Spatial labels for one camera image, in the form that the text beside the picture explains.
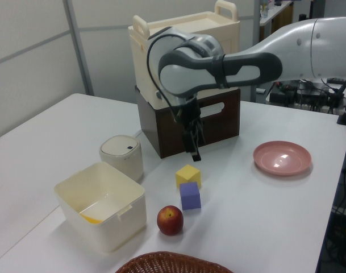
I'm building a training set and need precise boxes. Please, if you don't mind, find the purple foam cube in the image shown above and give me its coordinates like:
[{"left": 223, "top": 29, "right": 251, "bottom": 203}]
[{"left": 179, "top": 181, "right": 202, "bottom": 211}]

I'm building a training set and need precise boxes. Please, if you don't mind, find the yellow foam cube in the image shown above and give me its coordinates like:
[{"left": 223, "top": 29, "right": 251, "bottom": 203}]
[{"left": 175, "top": 164, "right": 202, "bottom": 189}]

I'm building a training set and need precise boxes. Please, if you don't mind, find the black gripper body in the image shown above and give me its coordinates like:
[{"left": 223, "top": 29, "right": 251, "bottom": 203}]
[{"left": 175, "top": 98, "right": 204, "bottom": 132}]

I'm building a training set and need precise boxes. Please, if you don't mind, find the cream lidded canister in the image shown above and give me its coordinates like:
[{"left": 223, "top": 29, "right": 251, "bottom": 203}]
[{"left": 99, "top": 134, "right": 144, "bottom": 183}]

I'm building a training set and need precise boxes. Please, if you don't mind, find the pink plate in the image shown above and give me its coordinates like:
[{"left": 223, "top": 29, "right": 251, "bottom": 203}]
[{"left": 252, "top": 140, "right": 314, "bottom": 177}]

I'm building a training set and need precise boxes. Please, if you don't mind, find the cream storage box with handles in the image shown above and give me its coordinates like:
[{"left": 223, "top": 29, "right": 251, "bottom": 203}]
[{"left": 127, "top": 0, "right": 241, "bottom": 110}]

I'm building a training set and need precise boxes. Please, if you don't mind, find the brown wicker basket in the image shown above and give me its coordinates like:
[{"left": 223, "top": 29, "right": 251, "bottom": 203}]
[{"left": 115, "top": 251, "right": 235, "bottom": 273}]

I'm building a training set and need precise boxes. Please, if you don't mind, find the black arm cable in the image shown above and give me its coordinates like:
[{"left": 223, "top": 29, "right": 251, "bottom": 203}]
[{"left": 146, "top": 34, "right": 188, "bottom": 122}]

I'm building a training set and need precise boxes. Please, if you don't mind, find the black electronics box with cables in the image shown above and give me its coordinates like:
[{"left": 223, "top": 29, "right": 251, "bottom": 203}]
[{"left": 269, "top": 80, "right": 346, "bottom": 111}]

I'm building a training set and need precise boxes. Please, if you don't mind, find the cream open plastic container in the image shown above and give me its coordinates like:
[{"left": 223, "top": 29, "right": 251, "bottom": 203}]
[{"left": 53, "top": 161, "right": 147, "bottom": 254}]

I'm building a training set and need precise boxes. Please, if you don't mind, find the red apple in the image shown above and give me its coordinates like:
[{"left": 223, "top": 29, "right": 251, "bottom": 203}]
[{"left": 156, "top": 205, "right": 184, "bottom": 236}]

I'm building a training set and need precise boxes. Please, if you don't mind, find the yellow item inside container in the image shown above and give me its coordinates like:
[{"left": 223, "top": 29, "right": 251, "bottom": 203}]
[{"left": 80, "top": 213, "right": 104, "bottom": 225}]

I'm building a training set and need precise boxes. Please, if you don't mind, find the wooden background desk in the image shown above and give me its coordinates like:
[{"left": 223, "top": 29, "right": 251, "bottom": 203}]
[{"left": 259, "top": 0, "right": 295, "bottom": 28}]

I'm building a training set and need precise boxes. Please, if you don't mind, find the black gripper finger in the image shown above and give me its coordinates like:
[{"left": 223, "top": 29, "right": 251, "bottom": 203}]
[
  {"left": 198, "top": 121, "right": 207, "bottom": 146},
  {"left": 182, "top": 129, "right": 202, "bottom": 163}
]

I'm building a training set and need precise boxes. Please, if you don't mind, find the dark brown wooden crate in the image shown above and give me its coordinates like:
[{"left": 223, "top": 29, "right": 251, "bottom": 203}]
[{"left": 134, "top": 85, "right": 242, "bottom": 159}]

